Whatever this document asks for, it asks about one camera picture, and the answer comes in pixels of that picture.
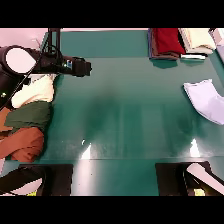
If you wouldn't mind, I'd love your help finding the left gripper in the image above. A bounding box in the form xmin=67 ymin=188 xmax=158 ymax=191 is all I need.
xmin=71 ymin=56 xmax=93 ymax=79

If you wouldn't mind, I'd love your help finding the dark green garment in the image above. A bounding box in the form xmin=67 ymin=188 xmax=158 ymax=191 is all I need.
xmin=3 ymin=101 xmax=53 ymax=133

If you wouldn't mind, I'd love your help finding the grey brown garment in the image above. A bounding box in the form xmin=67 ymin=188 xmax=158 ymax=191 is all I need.
xmin=147 ymin=28 xmax=181 ymax=61

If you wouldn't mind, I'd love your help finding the red garment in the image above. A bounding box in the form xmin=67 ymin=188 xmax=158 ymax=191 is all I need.
xmin=152 ymin=28 xmax=186 ymax=56

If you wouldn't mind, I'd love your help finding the rust brown garment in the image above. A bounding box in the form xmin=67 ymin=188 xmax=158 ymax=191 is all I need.
xmin=0 ymin=126 xmax=46 ymax=164

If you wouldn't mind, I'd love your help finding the white folded garment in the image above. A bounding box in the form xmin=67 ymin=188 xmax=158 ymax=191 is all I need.
xmin=180 ymin=52 xmax=207 ymax=61

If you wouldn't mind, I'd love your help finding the cream folded garment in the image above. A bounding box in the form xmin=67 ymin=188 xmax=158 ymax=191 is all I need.
xmin=179 ymin=28 xmax=217 ymax=55

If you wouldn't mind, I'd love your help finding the pale lilac garment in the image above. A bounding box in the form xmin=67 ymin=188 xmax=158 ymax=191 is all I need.
xmin=182 ymin=78 xmax=224 ymax=126

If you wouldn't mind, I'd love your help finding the black cable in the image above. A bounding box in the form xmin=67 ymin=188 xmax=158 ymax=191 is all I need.
xmin=0 ymin=45 xmax=58 ymax=112

